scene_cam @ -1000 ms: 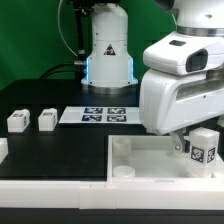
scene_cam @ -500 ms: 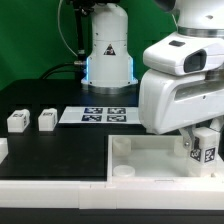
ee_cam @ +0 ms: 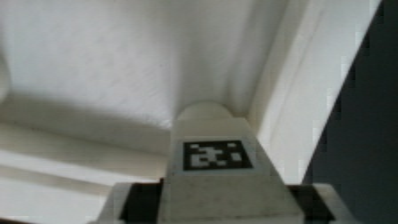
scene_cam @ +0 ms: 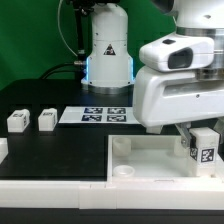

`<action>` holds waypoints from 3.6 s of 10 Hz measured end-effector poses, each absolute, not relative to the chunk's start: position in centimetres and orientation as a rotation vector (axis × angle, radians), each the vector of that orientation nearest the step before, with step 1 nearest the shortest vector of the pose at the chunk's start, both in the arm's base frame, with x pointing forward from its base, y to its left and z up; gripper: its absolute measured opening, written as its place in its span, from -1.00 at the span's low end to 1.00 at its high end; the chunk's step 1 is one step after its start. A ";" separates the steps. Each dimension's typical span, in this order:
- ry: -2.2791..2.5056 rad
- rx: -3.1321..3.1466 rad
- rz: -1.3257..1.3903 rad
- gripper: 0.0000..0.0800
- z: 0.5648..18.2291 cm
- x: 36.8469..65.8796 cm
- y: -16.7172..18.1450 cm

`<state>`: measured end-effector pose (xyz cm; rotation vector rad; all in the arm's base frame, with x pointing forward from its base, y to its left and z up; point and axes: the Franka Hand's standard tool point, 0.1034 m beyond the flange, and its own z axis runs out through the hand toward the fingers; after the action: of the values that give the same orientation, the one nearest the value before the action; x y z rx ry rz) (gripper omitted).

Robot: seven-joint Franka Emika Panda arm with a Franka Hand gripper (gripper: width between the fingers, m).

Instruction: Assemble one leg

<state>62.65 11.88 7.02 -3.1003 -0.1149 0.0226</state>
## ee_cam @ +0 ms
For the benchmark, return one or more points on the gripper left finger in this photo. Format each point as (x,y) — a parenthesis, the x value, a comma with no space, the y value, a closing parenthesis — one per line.
(132,204)

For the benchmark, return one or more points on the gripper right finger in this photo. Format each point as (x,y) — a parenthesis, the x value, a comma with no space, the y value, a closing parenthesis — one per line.
(322,205)

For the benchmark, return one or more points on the white leg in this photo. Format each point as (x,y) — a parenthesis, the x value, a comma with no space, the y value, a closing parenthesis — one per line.
(222,186)

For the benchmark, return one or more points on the white square table top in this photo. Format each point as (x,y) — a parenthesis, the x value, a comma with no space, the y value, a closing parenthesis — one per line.
(109,61)

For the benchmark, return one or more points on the white right fence rail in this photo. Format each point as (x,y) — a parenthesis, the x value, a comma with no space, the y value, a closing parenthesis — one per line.
(313,51)

